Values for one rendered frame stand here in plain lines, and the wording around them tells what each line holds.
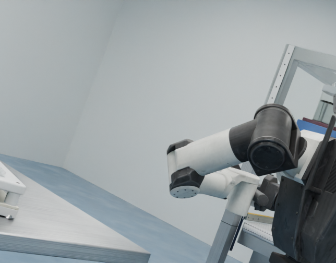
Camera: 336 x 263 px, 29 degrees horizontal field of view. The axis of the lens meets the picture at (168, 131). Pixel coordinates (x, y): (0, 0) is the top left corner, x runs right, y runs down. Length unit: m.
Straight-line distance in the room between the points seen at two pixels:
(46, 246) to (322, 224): 0.61
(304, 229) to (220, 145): 0.28
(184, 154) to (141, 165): 6.18
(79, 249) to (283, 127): 0.54
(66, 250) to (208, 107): 6.09
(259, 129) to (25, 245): 0.59
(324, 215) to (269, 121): 0.25
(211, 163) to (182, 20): 6.43
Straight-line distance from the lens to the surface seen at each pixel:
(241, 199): 1.87
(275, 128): 1.52
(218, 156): 1.59
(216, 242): 2.99
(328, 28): 6.88
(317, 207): 1.54
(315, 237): 1.52
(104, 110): 8.43
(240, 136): 1.56
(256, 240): 3.01
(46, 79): 8.23
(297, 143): 1.58
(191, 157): 1.62
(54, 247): 1.34
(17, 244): 1.29
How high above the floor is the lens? 1.17
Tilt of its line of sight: 2 degrees down
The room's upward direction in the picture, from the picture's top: 20 degrees clockwise
